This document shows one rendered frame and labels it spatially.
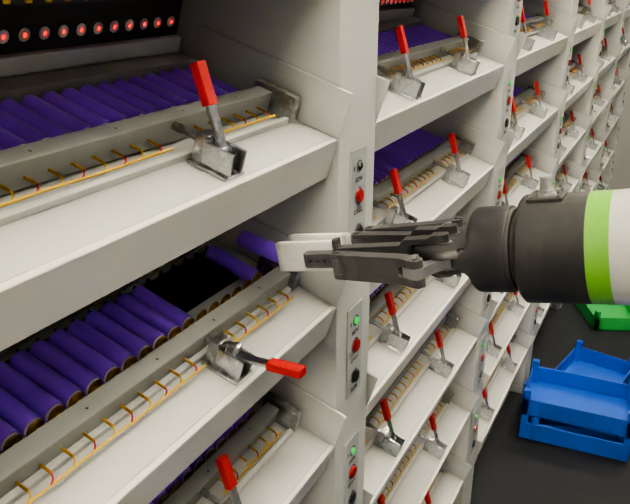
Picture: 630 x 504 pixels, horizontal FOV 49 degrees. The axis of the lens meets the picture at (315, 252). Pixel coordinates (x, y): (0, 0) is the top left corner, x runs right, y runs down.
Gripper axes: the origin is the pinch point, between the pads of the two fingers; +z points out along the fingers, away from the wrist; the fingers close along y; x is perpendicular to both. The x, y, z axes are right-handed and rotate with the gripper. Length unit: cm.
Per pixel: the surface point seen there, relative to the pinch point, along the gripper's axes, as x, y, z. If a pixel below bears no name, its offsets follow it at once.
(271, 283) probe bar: 3.7, -0.7, 6.5
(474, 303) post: 38, -77, 10
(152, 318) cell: 1.9, 13.0, 10.9
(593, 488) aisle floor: 105, -110, -5
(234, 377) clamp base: 7.7, 12.4, 3.3
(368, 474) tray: 45, -24, 12
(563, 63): -3, -147, 1
